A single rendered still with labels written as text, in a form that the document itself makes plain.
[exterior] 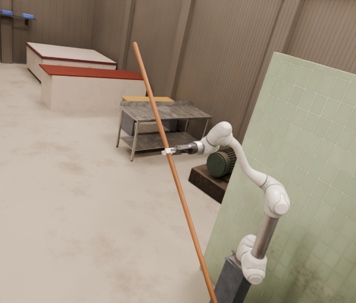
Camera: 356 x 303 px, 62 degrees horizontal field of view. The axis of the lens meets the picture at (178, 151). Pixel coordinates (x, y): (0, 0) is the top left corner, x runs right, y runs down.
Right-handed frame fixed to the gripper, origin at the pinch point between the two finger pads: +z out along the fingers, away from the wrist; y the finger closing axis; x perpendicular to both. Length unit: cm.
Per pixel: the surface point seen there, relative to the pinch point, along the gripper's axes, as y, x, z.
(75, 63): 587, 494, -214
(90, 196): 290, 38, -53
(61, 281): 205, -60, 29
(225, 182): 224, 1, -265
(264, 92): -1, 43, -122
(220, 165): 203, 27, -248
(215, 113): 280, 161, -368
